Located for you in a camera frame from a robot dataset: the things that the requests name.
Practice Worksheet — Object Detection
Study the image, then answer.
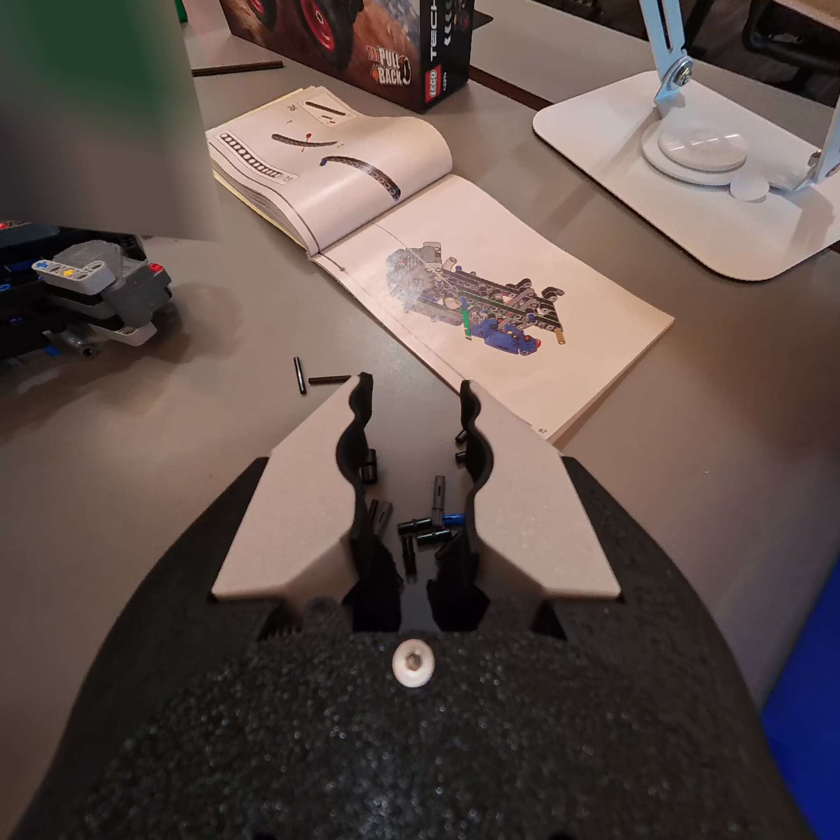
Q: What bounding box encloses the partly built lego vehicle model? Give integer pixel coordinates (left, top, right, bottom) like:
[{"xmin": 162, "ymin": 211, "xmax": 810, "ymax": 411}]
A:
[{"xmin": 0, "ymin": 223, "xmax": 175, "ymax": 368}]

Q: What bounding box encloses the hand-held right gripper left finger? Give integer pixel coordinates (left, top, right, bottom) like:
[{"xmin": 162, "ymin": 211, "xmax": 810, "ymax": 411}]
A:
[{"xmin": 210, "ymin": 371, "xmax": 375, "ymax": 603}]

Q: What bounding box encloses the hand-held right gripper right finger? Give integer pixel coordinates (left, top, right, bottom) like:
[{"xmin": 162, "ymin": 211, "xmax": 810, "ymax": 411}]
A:
[{"xmin": 459, "ymin": 379, "xmax": 622, "ymax": 603}]

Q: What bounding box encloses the lego set cardboard box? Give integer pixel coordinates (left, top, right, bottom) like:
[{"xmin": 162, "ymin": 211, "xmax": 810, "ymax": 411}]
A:
[{"xmin": 220, "ymin": 0, "xmax": 475, "ymax": 114}]

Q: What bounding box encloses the blue bin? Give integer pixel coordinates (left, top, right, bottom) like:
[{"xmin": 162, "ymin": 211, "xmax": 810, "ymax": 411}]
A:
[{"xmin": 761, "ymin": 577, "xmax": 840, "ymax": 840}]

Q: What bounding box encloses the long black lego axle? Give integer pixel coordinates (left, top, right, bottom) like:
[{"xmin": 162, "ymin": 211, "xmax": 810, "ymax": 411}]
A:
[{"xmin": 192, "ymin": 61, "xmax": 284, "ymax": 77}]

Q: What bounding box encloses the pile of small lego pins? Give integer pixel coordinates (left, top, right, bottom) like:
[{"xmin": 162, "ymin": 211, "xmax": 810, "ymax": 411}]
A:
[{"xmin": 361, "ymin": 427, "xmax": 471, "ymax": 578}]

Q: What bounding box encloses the open lego instruction booklet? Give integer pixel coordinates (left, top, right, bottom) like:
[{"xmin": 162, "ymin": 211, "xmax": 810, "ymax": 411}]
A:
[{"xmin": 205, "ymin": 85, "xmax": 676, "ymax": 442}]

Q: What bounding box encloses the white tablet stand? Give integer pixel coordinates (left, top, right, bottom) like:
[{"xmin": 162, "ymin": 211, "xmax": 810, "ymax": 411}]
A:
[{"xmin": 533, "ymin": 0, "xmax": 840, "ymax": 282}]

